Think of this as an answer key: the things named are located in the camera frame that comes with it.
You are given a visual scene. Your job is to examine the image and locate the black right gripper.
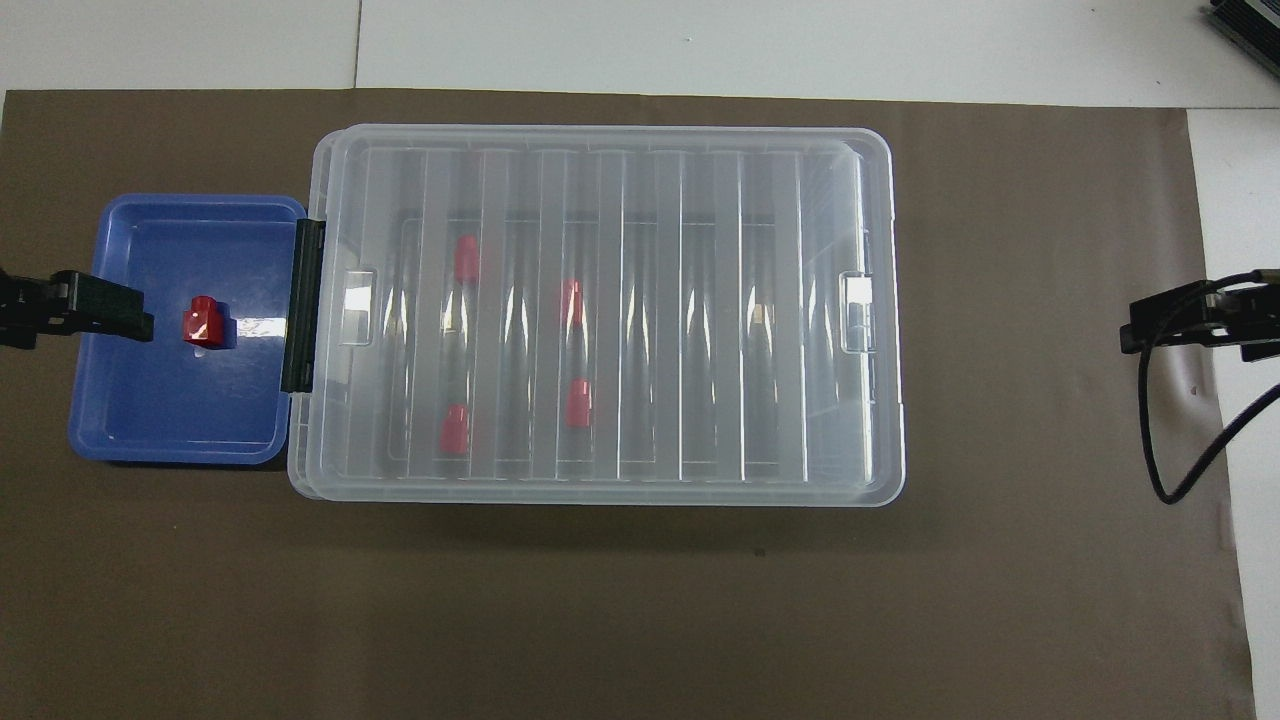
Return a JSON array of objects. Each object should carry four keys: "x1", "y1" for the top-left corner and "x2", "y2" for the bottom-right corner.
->
[{"x1": 1120, "y1": 282, "x2": 1280, "y2": 363}]

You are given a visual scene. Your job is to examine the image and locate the clear plastic ribbed lid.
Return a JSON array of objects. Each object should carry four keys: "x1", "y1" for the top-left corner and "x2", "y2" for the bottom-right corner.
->
[{"x1": 310, "y1": 124, "x2": 906, "y2": 508}]

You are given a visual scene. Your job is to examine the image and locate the blue plastic tray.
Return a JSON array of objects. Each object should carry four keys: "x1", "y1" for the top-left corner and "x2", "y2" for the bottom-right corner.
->
[{"x1": 68, "y1": 193, "x2": 307, "y2": 467}]

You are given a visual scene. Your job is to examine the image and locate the clear plastic storage box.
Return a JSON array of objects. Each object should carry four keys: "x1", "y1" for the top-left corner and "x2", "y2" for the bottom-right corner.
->
[{"x1": 288, "y1": 125, "x2": 906, "y2": 508}]

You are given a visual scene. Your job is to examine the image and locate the dark ribbed device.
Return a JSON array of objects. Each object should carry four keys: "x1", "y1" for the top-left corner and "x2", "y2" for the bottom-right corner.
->
[{"x1": 1205, "y1": 0, "x2": 1280, "y2": 76}]

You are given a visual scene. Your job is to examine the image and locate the brown paper table mat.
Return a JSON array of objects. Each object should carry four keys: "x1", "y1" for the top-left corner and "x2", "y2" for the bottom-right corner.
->
[{"x1": 0, "y1": 88, "x2": 1259, "y2": 720}]

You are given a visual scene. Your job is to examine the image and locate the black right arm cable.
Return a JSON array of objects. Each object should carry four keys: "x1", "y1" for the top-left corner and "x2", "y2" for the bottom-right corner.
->
[{"x1": 1138, "y1": 268, "x2": 1280, "y2": 506}]

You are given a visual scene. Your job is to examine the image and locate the black box latch handle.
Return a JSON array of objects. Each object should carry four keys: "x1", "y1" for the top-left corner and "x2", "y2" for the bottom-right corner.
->
[{"x1": 281, "y1": 219, "x2": 327, "y2": 393}]

